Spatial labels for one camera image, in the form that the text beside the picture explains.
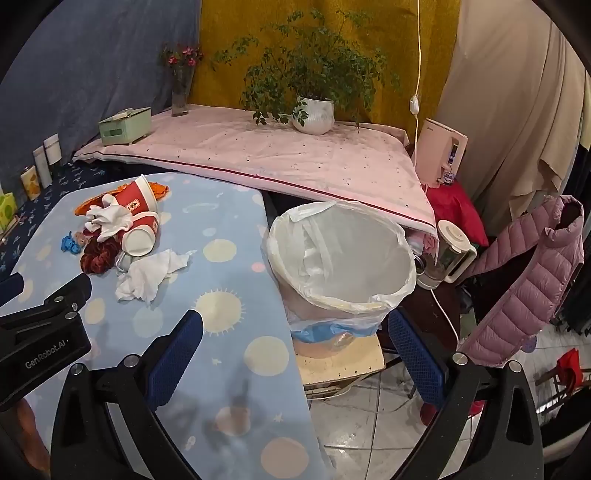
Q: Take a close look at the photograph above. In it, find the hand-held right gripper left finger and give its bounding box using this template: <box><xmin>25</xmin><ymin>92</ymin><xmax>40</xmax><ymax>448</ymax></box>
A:
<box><xmin>48</xmin><ymin>310</ymin><xmax>205</xmax><ymax>480</ymax></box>

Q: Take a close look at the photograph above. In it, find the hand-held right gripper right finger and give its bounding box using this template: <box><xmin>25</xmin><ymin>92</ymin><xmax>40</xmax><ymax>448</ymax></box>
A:
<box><xmin>387</xmin><ymin>307</ymin><xmax>546</xmax><ymax>480</ymax></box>

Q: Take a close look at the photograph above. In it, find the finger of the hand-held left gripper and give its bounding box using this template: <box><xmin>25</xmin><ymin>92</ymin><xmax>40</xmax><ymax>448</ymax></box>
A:
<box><xmin>0</xmin><ymin>273</ymin><xmax>92</xmax><ymax>331</ymax></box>
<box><xmin>0</xmin><ymin>272</ymin><xmax>25</xmax><ymax>308</ymax></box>

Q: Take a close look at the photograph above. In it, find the dark red velvet scrunchie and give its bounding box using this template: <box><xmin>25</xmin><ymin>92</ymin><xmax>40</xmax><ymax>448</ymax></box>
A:
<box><xmin>80</xmin><ymin>240</ymin><xmax>123</xmax><ymax>276</ymax></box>

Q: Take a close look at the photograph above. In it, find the white tissue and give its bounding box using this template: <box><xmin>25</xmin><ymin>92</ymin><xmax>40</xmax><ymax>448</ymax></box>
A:
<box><xmin>84</xmin><ymin>194</ymin><xmax>134</xmax><ymax>241</ymax></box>
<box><xmin>115</xmin><ymin>249</ymin><xmax>197</xmax><ymax>305</ymax></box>

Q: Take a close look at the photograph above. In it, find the orange snack wrapper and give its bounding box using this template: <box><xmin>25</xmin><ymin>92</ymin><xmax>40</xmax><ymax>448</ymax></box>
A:
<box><xmin>75</xmin><ymin>196</ymin><xmax>105</xmax><ymax>216</ymax></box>
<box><xmin>117</xmin><ymin>181</ymin><xmax>170</xmax><ymax>199</ymax></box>

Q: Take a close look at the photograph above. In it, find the beige trash bin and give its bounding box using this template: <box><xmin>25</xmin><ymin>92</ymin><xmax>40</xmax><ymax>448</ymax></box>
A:
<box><xmin>279</xmin><ymin>295</ymin><xmax>389</xmax><ymax>360</ymax></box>

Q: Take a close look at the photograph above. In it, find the red and white packet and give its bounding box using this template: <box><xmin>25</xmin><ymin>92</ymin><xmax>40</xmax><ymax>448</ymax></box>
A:
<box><xmin>119</xmin><ymin>211</ymin><xmax>161</xmax><ymax>258</ymax></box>

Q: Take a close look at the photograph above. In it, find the white plastic bin liner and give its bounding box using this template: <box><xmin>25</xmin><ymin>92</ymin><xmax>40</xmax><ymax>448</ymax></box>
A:
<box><xmin>267</xmin><ymin>200</ymin><xmax>418</xmax><ymax>342</ymax></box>

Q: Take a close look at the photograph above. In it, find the person's left forearm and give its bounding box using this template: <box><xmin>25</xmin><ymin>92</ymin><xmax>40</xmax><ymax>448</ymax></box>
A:
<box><xmin>14</xmin><ymin>399</ymin><xmax>52</xmax><ymax>468</ymax></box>

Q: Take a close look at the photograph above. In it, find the wooden stool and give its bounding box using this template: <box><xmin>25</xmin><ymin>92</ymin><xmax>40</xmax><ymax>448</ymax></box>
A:
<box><xmin>294</xmin><ymin>332</ymin><xmax>387</xmax><ymax>400</ymax></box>

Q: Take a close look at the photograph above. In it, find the blue dotted blanket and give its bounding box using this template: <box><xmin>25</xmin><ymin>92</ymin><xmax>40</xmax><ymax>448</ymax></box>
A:
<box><xmin>0</xmin><ymin>173</ymin><xmax>334</xmax><ymax>480</ymax></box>

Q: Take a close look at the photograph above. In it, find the yellow printed cup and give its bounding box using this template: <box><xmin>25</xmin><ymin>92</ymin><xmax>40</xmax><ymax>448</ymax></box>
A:
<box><xmin>19</xmin><ymin>165</ymin><xmax>41</xmax><ymax>200</ymax></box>

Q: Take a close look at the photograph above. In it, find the white electric kettle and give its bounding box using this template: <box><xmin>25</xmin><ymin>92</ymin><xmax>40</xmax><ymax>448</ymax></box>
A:
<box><xmin>417</xmin><ymin>219</ymin><xmax>478</xmax><ymax>291</ymax></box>

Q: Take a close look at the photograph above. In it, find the dark blue patterned cloth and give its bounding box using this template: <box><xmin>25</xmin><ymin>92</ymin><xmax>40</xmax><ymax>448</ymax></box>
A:
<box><xmin>0</xmin><ymin>159</ymin><xmax>112</xmax><ymax>278</ymax></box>

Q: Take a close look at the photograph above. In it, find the white tube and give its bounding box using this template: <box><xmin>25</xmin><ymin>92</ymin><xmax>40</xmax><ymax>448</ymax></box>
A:
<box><xmin>33</xmin><ymin>150</ymin><xmax>53</xmax><ymax>188</ymax></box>

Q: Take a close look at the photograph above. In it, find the pink down jacket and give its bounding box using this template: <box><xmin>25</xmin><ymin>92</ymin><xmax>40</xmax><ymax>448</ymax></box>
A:
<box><xmin>457</xmin><ymin>195</ymin><xmax>585</xmax><ymax>368</ymax></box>

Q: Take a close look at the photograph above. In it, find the white jar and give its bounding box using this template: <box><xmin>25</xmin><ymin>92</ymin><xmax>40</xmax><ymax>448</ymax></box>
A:
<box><xmin>44</xmin><ymin>134</ymin><xmax>63</xmax><ymax>165</ymax></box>

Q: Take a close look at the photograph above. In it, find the red small stool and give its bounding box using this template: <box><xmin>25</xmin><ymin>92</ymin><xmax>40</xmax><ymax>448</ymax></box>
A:
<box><xmin>536</xmin><ymin>348</ymin><xmax>591</xmax><ymax>408</ymax></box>

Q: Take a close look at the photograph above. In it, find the red cloth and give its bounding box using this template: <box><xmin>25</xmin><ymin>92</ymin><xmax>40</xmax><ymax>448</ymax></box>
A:
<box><xmin>425</xmin><ymin>182</ymin><xmax>489</xmax><ymax>248</ymax></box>

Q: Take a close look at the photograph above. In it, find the green tissue box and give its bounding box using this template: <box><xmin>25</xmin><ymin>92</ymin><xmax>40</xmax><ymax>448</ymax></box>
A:
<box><xmin>98</xmin><ymin>106</ymin><xmax>153</xmax><ymax>147</ymax></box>

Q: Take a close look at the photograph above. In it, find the pink white appliance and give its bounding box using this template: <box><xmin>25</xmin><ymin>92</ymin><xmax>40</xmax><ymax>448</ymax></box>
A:
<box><xmin>416</xmin><ymin>119</ymin><xmax>469</xmax><ymax>189</ymax></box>

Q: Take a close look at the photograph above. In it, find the pink blanket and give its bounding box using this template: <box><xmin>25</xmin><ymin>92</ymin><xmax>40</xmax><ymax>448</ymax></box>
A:
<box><xmin>73</xmin><ymin>104</ymin><xmax>437</xmax><ymax>239</ymax></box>

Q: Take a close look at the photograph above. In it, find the glass vase with pink flowers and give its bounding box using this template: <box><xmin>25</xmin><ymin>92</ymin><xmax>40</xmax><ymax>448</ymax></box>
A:
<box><xmin>159</xmin><ymin>42</ymin><xmax>205</xmax><ymax>117</ymax></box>

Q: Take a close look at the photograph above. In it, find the blue curtain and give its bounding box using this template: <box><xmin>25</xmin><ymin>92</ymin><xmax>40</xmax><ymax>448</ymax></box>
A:
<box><xmin>0</xmin><ymin>0</ymin><xmax>204</xmax><ymax>185</ymax></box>

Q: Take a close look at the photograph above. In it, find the potted green plant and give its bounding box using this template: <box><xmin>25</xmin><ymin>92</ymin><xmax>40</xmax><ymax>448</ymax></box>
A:
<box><xmin>213</xmin><ymin>7</ymin><xmax>402</xmax><ymax>136</ymax></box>

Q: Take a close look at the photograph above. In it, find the beige curtain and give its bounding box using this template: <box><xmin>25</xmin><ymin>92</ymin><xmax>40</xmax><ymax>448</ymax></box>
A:
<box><xmin>436</xmin><ymin>0</ymin><xmax>591</xmax><ymax>232</ymax></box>

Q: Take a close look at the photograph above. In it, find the yellow curtain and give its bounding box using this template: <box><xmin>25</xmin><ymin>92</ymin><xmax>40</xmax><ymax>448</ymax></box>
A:
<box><xmin>189</xmin><ymin>0</ymin><xmax>462</xmax><ymax>136</ymax></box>

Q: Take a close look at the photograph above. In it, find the white blender cable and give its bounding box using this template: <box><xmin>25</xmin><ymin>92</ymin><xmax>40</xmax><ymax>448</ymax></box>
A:
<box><xmin>429</xmin><ymin>287</ymin><xmax>462</xmax><ymax>352</ymax></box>

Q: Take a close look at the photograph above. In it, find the white cable with switch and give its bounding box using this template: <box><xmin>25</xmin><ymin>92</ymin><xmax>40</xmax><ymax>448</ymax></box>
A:
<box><xmin>409</xmin><ymin>0</ymin><xmax>424</xmax><ymax>163</ymax></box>

